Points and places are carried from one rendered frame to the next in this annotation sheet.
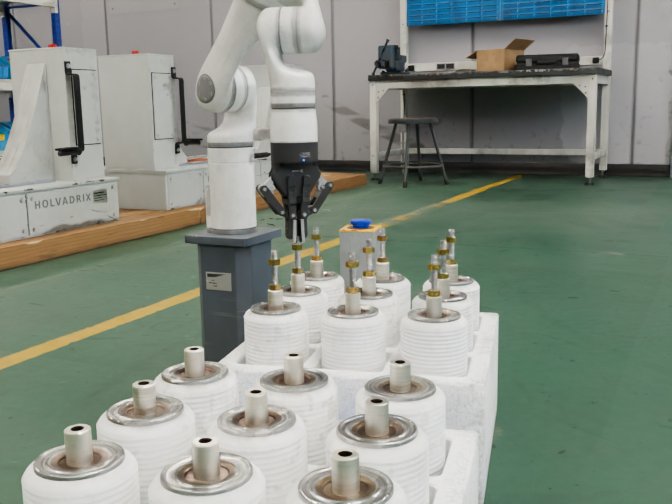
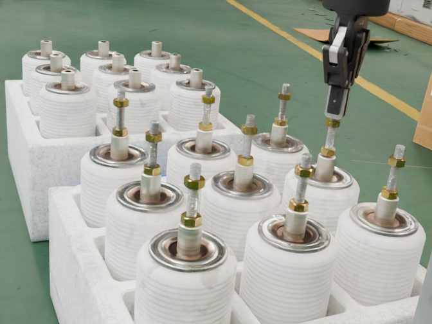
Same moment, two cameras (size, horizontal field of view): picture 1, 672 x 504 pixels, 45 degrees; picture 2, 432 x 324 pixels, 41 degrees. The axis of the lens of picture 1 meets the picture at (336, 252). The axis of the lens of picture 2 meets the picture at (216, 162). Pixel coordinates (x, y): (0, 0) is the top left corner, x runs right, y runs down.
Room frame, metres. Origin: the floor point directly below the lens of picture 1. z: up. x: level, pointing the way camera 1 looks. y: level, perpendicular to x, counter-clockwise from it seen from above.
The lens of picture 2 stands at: (1.73, -0.49, 0.54)
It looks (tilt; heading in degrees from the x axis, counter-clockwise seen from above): 23 degrees down; 139
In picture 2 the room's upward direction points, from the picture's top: 6 degrees clockwise
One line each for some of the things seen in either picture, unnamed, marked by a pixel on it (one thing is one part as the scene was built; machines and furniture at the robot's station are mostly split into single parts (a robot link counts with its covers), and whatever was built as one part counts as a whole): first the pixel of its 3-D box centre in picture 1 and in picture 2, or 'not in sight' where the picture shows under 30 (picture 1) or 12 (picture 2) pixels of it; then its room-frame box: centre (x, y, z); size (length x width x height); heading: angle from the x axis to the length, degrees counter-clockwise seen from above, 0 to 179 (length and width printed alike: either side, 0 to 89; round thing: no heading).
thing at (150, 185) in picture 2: (442, 288); (150, 186); (1.24, -0.17, 0.26); 0.02 x 0.02 x 0.03
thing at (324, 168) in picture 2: (298, 283); (324, 167); (1.30, 0.06, 0.26); 0.02 x 0.02 x 0.03
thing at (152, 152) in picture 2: (442, 264); (152, 153); (1.24, -0.17, 0.30); 0.01 x 0.01 x 0.08
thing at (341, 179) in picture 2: (298, 291); (323, 176); (1.30, 0.06, 0.25); 0.08 x 0.08 x 0.01
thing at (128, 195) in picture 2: (442, 296); (150, 196); (1.24, -0.17, 0.25); 0.08 x 0.08 x 0.01
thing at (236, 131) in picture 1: (229, 109); not in sight; (1.64, 0.21, 0.54); 0.09 x 0.09 x 0.17; 48
